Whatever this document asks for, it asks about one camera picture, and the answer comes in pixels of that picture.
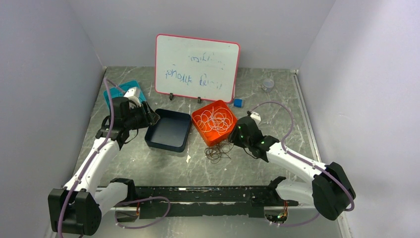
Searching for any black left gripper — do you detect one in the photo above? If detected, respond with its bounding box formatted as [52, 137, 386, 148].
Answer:
[124, 100, 160, 130]

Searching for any navy blue tray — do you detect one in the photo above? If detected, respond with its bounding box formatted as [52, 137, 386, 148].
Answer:
[144, 109, 192, 153]

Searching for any white thin cable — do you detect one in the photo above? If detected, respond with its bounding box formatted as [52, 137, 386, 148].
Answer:
[197, 107, 234, 135]
[196, 107, 234, 135]

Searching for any orange plastic bin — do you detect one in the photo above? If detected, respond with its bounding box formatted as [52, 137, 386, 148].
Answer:
[191, 100, 238, 147]

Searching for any brown thin cable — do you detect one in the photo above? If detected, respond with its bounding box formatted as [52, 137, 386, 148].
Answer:
[204, 140, 234, 164]

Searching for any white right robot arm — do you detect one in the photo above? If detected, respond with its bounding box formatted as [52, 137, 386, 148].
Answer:
[229, 116, 356, 221]

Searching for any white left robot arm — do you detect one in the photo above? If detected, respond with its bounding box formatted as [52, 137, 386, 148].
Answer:
[48, 97, 160, 236]

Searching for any blue cube block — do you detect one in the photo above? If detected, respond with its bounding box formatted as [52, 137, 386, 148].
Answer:
[233, 98, 245, 108]

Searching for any teal plastic bin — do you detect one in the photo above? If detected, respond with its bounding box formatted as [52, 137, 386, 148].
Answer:
[103, 78, 147, 114]

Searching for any clear plastic cup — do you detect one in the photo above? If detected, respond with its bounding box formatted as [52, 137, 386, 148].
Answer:
[261, 78, 275, 93]

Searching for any red framed whiteboard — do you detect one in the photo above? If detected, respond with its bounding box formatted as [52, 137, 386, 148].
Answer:
[155, 34, 241, 103]

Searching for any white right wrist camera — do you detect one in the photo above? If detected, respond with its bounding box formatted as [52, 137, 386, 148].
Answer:
[247, 111, 262, 125]

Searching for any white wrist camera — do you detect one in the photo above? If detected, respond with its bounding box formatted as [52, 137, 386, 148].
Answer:
[247, 111, 262, 125]
[123, 87, 141, 107]

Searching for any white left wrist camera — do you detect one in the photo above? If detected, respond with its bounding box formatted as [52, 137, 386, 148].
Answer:
[123, 87, 141, 107]

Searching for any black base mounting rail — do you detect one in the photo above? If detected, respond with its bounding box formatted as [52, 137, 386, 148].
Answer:
[126, 185, 299, 219]

